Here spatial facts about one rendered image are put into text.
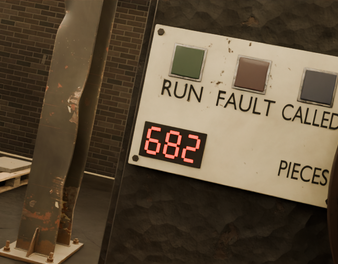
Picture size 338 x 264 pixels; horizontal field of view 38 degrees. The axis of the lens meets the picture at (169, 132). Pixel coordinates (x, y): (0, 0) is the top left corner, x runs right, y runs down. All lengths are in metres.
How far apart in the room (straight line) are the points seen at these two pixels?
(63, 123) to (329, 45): 2.70
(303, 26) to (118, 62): 6.25
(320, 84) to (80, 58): 2.68
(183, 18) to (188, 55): 0.06
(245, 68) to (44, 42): 6.68
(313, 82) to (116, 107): 6.25
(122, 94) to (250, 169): 6.21
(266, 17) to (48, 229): 2.83
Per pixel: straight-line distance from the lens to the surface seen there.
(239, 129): 0.61
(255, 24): 0.64
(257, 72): 0.61
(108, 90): 6.86
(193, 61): 0.61
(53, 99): 3.26
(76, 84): 3.21
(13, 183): 5.25
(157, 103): 0.62
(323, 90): 0.61
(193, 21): 0.65
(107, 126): 6.85
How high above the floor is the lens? 1.14
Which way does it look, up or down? 3 degrees down
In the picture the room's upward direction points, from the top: 12 degrees clockwise
